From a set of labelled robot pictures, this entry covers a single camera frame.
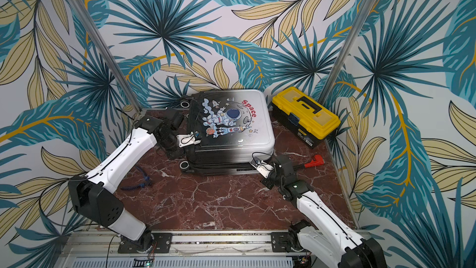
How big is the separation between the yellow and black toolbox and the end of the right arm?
0.36 meters

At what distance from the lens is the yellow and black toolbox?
94 centimetres

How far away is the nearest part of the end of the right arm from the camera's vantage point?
63 cm
